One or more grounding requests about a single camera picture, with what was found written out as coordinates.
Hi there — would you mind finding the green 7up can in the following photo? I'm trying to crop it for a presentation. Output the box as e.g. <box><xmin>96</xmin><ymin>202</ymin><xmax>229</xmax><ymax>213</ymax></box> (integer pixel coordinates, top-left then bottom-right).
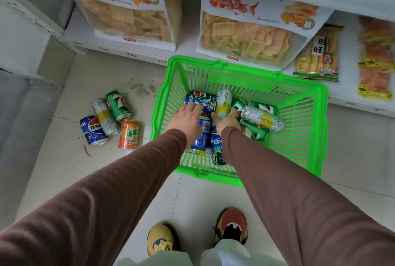
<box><xmin>105</xmin><ymin>91</ymin><xmax>132</xmax><ymax>122</ymax></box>

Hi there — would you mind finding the person's leg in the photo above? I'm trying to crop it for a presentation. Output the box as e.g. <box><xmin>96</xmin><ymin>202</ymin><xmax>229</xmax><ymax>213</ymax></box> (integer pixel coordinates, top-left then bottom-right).
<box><xmin>114</xmin><ymin>250</ymin><xmax>193</xmax><ymax>266</ymax></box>
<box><xmin>200</xmin><ymin>239</ymin><xmax>288</xmax><ymax>266</ymax></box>

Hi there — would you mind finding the orange can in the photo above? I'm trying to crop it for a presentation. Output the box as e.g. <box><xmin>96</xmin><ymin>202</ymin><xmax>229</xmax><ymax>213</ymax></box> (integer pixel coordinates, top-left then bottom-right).
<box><xmin>118</xmin><ymin>119</ymin><xmax>139</xmax><ymax>149</ymax></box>

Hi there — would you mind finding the person's right leg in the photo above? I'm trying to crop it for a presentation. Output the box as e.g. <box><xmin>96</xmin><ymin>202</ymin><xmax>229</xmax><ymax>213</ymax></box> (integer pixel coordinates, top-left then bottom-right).
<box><xmin>200</xmin><ymin>239</ymin><xmax>288</xmax><ymax>266</ymax></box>

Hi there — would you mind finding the orange snack packet yellow label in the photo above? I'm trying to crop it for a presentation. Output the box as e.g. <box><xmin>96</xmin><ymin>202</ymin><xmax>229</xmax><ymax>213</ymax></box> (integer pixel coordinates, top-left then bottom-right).
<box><xmin>357</xmin><ymin>15</ymin><xmax>395</xmax><ymax>101</ymax></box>

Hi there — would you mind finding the person's left forearm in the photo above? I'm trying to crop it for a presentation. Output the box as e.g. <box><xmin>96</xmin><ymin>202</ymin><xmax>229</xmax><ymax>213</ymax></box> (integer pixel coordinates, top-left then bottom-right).
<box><xmin>0</xmin><ymin>129</ymin><xmax>188</xmax><ymax>266</ymax></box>

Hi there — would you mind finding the person's left leg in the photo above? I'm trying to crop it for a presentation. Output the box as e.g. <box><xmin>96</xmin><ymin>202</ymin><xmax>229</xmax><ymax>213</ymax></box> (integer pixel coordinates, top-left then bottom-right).
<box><xmin>114</xmin><ymin>250</ymin><xmax>193</xmax><ymax>266</ymax></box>

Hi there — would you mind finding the person's right forearm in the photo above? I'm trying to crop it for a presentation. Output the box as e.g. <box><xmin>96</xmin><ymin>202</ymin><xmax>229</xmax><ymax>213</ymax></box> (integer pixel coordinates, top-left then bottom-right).
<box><xmin>221</xmin><ymin>126</ymin><xmax>395</xmax><ymax>266</ymax></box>

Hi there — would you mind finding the large fish crisp bag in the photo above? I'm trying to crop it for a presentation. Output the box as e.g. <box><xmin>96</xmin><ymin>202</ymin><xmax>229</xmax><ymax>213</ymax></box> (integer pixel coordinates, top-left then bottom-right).
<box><xmin>196</xmin><ymin>0</ymin><xmax>335</xmax><ymax>72</ymax></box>
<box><xmin>46</xmin><ymin>0</ymin><xmax>183</xmax><ymax>52</ymax></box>

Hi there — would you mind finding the person's left hand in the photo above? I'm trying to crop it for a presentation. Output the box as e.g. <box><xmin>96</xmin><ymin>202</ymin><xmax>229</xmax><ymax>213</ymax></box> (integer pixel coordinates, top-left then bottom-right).
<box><xmin>166</xmin><ymin>102</ymin><xmax>205</xmax><ymax>148</ymax></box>

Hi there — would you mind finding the pile of cans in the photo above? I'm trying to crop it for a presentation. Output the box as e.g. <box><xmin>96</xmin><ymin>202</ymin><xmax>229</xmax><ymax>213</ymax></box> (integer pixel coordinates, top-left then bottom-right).
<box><xmin>184</xmin><ymin>89</ymin><xmax>286</xmax><ymax>143</ymax></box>

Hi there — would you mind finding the person's right hand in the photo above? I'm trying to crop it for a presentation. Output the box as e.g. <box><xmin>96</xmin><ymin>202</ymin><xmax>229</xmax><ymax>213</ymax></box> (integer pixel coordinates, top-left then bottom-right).
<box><xmin>211</xmin><ymin>108</ymin><xmax>242</xmax><ymax>137</ymax></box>

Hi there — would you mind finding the green plastic basket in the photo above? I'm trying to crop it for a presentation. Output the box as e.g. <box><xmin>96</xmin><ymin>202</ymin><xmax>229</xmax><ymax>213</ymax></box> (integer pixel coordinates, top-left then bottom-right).
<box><xmin>149</xmin><ymin>55</ymin><xmax>329</xmax><ymax>188</ymax></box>

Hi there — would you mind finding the yellow left shoe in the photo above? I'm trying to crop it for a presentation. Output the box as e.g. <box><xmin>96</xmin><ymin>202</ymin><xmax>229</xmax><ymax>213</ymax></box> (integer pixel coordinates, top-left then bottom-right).
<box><xmin>146</xmin><ymin>222</ymin><xmax>181</xmax><ymax>257</ymax></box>

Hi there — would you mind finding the yellow rice cracker packet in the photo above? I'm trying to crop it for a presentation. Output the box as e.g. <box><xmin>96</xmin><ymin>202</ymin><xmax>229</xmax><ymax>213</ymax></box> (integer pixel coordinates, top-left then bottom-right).
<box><xmin>292</xmin><ymin>25</ymin><xmax>344</xmax><ymax>83</ymax></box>

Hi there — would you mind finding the red right shoe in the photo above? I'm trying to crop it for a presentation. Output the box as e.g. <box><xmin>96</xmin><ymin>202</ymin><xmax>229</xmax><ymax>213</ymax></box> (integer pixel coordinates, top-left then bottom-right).
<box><xmin>213</xmin><ymin>208</ymin><xmax>249</xmax><ymax>246</ymax></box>

